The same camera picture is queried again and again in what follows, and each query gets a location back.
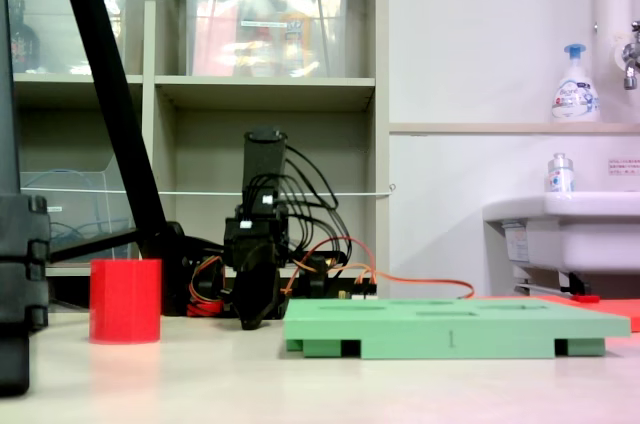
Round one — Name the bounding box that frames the black notched tripod leg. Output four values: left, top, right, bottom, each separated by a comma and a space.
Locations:
0, 192, 52, 398

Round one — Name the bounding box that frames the white blue soap pump bottle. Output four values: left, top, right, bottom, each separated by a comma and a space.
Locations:
550, 43, 602, 124

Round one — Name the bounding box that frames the metal faucet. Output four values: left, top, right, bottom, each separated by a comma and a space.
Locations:
620, 20, 640, 92

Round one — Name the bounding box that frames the small clear sanitizer bottle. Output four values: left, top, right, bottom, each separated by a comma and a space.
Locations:
545, 152, 576, 194

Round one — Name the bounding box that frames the green terminal circuit board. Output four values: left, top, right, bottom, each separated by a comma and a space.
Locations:
337, 287, 379, 302

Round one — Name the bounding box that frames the red printed wall sign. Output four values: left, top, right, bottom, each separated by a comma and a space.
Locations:
607, 157, 640, 177

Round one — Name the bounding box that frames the clear bin with blue cables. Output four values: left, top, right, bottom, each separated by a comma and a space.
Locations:
19, 153, 140, 261

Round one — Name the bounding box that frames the beige shelf unit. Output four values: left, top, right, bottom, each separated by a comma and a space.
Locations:
0, 0, 392, 279

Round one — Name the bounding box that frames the large clear storage bin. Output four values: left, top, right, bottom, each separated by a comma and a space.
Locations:
183, 0, 352, 79

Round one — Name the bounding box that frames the red and orange wire cluster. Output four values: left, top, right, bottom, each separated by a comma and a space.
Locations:
186, 255, 225, 318

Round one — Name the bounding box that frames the white ceramic sink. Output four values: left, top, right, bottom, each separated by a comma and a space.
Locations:
481, 190, 640, 276

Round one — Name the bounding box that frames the long orange wire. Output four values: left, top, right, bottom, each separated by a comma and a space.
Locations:
279, 237, 476, 301

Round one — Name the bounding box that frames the black wire bundle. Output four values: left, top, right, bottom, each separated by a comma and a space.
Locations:
247, 144, 353, 266

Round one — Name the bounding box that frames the red octagonal pillar block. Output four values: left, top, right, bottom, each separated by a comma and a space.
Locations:
89, 258, 163, 345

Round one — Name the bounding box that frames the dark glass bottle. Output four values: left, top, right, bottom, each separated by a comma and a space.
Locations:
8, 0, 42, 75

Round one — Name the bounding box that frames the clear bin with bottles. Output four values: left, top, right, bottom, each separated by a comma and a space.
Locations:
6, 0, 130, 76

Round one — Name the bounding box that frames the black wide gripper finger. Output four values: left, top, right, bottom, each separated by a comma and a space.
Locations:
233, 243, 280, 332

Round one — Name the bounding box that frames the yellow detergent bottle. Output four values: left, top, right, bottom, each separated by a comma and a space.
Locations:
278, 0, 315, 77

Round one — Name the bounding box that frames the white sink label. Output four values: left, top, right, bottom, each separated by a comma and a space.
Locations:
501, 220, 532, 265

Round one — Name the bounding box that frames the green shape sorting board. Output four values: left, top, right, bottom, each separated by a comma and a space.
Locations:
283, 297, 632, 360

